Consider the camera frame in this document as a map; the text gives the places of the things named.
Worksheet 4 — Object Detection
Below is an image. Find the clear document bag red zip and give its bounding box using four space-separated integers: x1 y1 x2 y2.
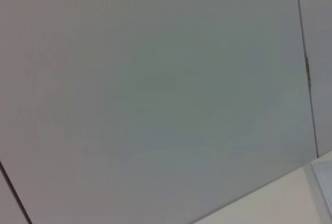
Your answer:
303 162 332 224

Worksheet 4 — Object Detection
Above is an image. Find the metal wall seam hinge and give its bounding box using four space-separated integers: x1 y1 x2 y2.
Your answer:
305 56 312 88

